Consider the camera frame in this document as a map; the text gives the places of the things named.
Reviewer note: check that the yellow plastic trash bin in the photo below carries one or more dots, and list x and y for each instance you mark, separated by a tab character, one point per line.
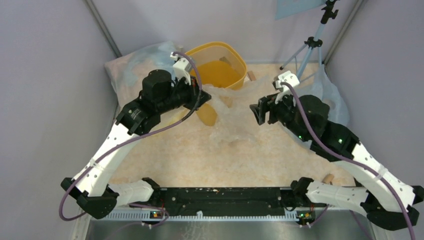
219	65

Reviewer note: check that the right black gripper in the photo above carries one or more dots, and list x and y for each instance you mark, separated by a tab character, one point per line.
267	103

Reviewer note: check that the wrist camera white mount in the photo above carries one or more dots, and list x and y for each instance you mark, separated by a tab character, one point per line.
182	67
278	82

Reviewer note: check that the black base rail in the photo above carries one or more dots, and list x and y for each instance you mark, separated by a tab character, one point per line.
224	201

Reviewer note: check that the white cable duct strip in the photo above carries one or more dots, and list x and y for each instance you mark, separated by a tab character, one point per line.
147	216

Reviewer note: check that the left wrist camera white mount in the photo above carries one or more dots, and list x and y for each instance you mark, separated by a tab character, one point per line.
182	67

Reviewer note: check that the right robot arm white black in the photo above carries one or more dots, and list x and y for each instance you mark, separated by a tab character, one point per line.
381	197

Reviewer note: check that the blue stuffed bag right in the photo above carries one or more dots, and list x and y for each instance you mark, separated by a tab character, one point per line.
319	85

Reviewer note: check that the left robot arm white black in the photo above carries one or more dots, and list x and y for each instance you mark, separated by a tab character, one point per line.
138	119

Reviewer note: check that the wooden block rear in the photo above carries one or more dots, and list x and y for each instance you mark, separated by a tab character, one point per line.
251	76

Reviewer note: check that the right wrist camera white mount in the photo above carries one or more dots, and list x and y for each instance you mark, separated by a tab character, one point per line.
278	82

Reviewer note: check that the clear plastic trash bag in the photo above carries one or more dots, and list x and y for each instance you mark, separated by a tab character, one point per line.
234	120

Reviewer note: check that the large stuffed bag left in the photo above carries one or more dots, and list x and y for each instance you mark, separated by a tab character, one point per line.
127	72

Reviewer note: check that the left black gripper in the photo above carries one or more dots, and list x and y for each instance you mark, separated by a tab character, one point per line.
194	92

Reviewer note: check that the light blue tripod stand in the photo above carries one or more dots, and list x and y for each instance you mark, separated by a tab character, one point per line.
313	42

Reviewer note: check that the wooden cylinder near right base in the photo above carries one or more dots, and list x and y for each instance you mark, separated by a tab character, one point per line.
328	179

